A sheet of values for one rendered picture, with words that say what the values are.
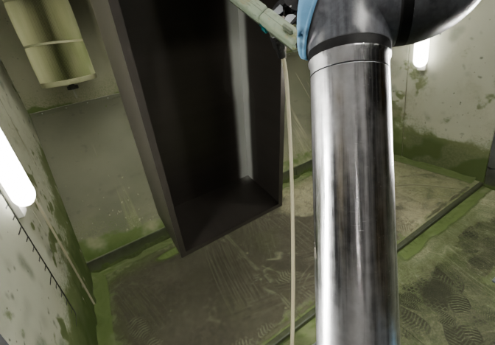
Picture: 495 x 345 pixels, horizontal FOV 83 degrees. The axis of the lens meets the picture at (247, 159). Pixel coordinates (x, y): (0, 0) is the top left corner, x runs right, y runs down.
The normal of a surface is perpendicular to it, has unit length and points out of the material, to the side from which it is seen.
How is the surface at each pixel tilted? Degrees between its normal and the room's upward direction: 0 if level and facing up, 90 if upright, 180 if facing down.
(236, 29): 101
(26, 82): 90
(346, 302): 63
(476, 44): 90
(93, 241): 57
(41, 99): 90
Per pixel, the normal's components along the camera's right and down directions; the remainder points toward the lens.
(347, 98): -0.41, -0.04
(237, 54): 0.55, 0.44
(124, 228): 0.34, -0.26
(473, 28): -0.84, 0.34
